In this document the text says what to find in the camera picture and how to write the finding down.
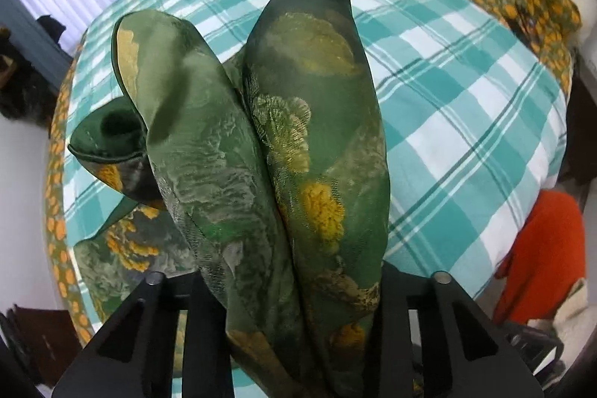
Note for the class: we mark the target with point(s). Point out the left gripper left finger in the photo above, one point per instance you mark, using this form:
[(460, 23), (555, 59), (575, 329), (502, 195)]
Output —
[(132, 355)]

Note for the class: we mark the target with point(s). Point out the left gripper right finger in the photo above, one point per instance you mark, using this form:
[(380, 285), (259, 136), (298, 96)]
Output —
[(431, 326)]

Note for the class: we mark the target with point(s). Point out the green floral patterned jacket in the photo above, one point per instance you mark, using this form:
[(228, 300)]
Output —
[(273, 167)]

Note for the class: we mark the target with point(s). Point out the coat rack with clothes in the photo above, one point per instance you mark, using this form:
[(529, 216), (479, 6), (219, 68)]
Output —
[(26, 95)]

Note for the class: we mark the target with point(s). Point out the cream knitted sleeve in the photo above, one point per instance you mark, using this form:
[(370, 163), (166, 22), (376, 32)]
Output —
[(574, 322)]

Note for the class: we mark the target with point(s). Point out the dark brown wooden cabinet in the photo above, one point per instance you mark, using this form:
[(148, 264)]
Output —
[(51, 339)]

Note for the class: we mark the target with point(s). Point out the orange red sweater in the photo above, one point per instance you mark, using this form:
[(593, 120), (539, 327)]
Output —
[(547, 259)]

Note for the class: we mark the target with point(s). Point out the black bag on cabinet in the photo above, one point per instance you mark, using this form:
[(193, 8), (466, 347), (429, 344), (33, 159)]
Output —
[(18, 347)]

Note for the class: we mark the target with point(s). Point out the teal white plaid blanket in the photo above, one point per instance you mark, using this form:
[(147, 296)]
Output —
[(286, 150)]

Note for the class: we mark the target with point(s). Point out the blue curtain left panel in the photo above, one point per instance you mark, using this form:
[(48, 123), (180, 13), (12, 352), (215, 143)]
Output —
[(34, 43)]

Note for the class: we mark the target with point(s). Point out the black chair by window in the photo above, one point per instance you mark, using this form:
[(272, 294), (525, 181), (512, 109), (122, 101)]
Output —
[(52, 27)]

